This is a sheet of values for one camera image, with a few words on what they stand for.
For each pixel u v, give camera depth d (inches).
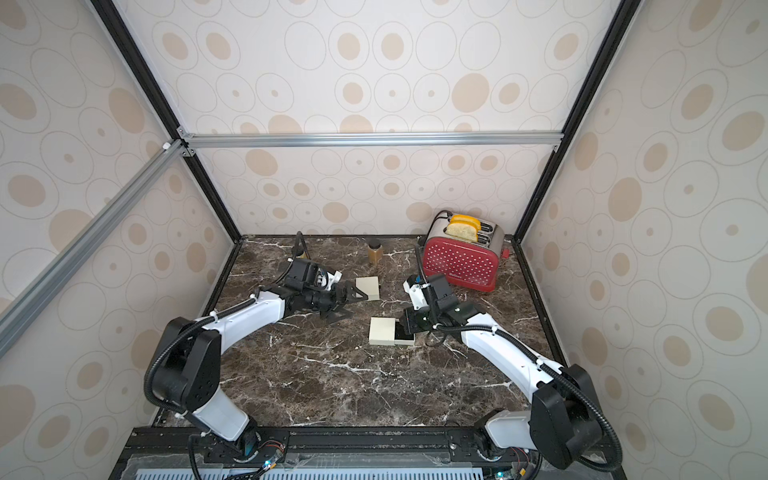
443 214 40.5
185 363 18.8
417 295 29.6
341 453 28.8
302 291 28.1
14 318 19.8
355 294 32.9
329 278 30.0
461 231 37.3
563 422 16.0
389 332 35.7
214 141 36.1
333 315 34.1
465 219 37.2
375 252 41.8
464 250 36.6
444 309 24.7
